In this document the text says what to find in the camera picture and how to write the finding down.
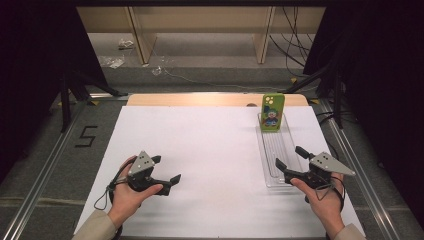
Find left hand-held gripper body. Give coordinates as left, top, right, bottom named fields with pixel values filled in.
left=127, top=150, right=165, bottom=192

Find dark curtain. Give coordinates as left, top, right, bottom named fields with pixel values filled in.
left=0, top=0, right=108, bottom=181
left=303, top=0, right=424, bottom=214

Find light wooden shelf unit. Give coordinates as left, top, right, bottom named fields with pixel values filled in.
left=76, top=5, right=326, bottom=65

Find small crumpled plastic wrapper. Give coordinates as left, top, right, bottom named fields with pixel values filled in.
left=118, top=38, right=135, bottom=51

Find large crumpled plastic wrapper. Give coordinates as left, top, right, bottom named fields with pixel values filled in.
left=99, top=54, right=126, bottom=70

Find clear plastic slotted tray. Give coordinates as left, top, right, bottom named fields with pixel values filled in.
left=255, top=112, right=304, bottom=189

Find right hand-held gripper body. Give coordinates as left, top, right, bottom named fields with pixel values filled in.
left=289, top=151, right=356, bottom=191

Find person's left hand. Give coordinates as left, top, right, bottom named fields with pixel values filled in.
left=107, top=155, right=165, bottom=230

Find black cables beside table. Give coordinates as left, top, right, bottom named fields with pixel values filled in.
left=314, top=111, right=341, bottom=168

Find black metal stand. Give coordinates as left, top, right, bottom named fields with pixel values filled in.
left=278, top=63, right=344, bottom=129
left=59, top=69, right=129, bottom=134

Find white table sheet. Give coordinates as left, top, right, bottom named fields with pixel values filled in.
left=73, top=105, right=367, bottom=238

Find green cartoon phone case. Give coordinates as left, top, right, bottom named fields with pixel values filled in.
left=259, top=92, right=286, bottom=133

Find bundle of black floor cables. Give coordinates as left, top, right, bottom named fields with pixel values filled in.
left=269, top=6, right=316, bottom=79

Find long metal floor rail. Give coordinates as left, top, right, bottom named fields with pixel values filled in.
left=318, top=99, right=398, bottom=240
left=3, top=99, right=88, bottom=240

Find grey lanyard loop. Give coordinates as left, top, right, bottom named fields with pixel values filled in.
left=93, top=189, right=113, bottom=211
left=314, top=183, right=334, bottom=202

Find person's right hand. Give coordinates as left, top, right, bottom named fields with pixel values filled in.
left=290, top=172, right=346, bottom=240

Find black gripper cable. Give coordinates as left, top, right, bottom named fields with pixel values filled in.
left=106, top=156, right=138, bottom=240
left=304, top=174, right=346, bottom=214

